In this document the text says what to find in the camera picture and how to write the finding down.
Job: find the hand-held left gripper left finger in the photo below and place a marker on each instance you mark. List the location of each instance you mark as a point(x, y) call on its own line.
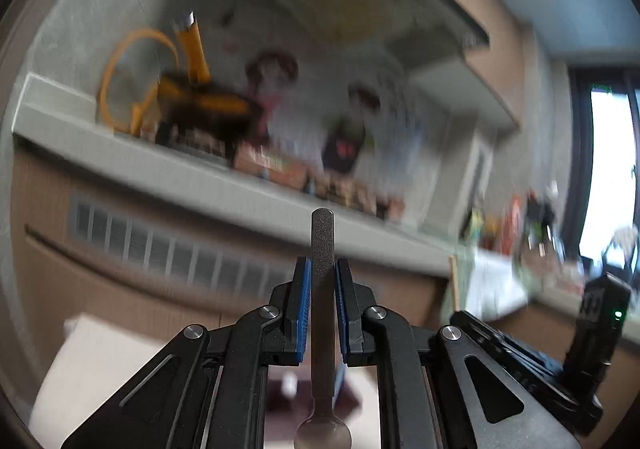
point(302, 309)

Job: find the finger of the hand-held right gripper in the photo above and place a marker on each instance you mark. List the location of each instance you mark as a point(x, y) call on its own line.
point(510, 354)

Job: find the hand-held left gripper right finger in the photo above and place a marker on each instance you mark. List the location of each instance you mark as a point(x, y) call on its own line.
point(342, 314)

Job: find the grey metal spoon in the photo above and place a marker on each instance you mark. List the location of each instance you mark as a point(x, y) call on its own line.
point(322, 279)

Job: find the maroon organizer box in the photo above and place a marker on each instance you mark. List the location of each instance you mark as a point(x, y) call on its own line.
point(357, 404)

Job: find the row of small ledge items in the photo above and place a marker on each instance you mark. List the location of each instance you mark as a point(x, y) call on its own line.
point(350, 194)

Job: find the grey vent grille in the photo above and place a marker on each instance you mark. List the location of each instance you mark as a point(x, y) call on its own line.
point(150, 244)

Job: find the window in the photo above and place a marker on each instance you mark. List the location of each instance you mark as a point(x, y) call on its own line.
point(610, 154)

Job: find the yellow and black toy machine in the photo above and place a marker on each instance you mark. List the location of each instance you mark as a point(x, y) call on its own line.
point(192, 54)

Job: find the wall poster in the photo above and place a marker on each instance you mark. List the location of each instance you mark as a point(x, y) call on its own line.
point(300, 119)

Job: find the grey wall ledge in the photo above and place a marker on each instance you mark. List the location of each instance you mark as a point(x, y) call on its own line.
point(150, 164)

